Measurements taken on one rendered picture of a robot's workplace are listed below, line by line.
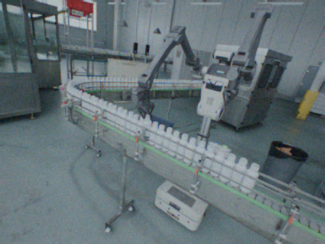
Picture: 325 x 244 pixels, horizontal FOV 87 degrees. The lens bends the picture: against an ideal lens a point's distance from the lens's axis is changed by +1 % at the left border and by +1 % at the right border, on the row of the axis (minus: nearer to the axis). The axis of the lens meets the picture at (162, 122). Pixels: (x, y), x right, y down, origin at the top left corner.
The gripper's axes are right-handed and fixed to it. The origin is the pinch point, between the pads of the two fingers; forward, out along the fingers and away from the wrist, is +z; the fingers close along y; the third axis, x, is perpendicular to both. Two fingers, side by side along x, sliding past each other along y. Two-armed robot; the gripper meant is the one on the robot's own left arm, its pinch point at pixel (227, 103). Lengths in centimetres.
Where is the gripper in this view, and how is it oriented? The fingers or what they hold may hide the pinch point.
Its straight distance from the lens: 111.5
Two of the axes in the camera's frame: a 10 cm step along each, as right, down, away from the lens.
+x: -8.1, -3.4, 4.8
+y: 5.7, -2.4, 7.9
